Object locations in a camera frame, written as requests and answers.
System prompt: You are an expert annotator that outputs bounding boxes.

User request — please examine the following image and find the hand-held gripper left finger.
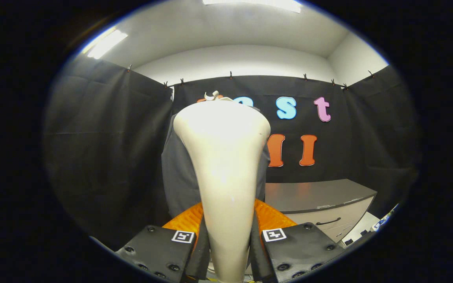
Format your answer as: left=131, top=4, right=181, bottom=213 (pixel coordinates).
left=114, top=202, right=210, bottom=283

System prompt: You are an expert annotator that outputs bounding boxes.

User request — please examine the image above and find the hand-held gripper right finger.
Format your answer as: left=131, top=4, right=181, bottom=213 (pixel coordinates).
left=250, top=198, right=347, bottom=283

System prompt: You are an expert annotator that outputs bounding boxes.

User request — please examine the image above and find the grey button shirt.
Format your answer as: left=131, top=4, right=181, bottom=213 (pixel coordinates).
left=161, top=106, right=271, bottom=219

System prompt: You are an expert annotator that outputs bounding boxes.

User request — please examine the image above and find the cream garment steamer head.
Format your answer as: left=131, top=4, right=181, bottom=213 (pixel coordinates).
left=173, top=99, right=271, bottom=283

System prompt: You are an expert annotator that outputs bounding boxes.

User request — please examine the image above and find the cream clothes hanger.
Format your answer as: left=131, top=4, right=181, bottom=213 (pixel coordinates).
left=204, top=90, right=233, bottom=102

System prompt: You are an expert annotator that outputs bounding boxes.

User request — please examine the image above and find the grey cabinet with dark top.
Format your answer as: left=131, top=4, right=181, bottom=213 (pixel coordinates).
left=265, top=179, right=378, bottom=243

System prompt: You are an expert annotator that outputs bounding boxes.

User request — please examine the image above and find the black backdrop cloth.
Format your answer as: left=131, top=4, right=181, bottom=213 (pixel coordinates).
left=42, top=53, right=422, bottom=244

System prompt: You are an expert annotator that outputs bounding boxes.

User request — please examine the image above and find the wide ceiling light panel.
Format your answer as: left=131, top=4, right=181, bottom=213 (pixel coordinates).
left=202, top=0, right=302, bottom=13

